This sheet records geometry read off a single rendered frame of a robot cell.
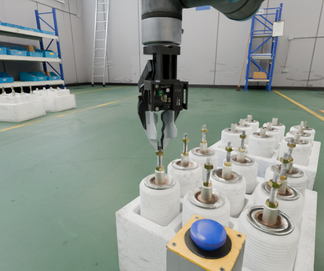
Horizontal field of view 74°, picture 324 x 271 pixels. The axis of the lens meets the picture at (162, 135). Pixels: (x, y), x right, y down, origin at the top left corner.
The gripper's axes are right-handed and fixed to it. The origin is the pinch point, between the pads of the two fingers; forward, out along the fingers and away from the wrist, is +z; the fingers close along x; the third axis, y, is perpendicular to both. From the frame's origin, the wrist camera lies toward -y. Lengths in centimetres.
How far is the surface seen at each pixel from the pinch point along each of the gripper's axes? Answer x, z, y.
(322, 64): 545, -30, -385
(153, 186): -2.2, 9.1, 2.6
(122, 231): -9.3, 20.8, 1.1
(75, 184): -25, 34, -52
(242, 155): 25.5, 7.2, -3.3
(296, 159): 54, 15, -10
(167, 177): 2.2, 9.2, -0.2
